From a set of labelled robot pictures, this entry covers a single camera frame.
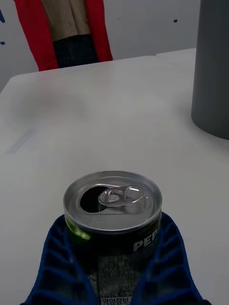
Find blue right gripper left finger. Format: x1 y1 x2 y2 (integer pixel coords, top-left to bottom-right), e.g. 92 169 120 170
23 213 99 305

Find black drink can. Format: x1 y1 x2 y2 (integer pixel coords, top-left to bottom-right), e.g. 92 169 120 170
63 170 163 305

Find person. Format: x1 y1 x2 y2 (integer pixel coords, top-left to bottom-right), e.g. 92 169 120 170
13 0 114 71

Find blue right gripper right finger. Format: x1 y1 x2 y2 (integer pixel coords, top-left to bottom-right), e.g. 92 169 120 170
132 212 206 305

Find grey plastic waste bin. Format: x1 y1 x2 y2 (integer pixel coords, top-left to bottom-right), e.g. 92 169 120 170
190 0 229 140

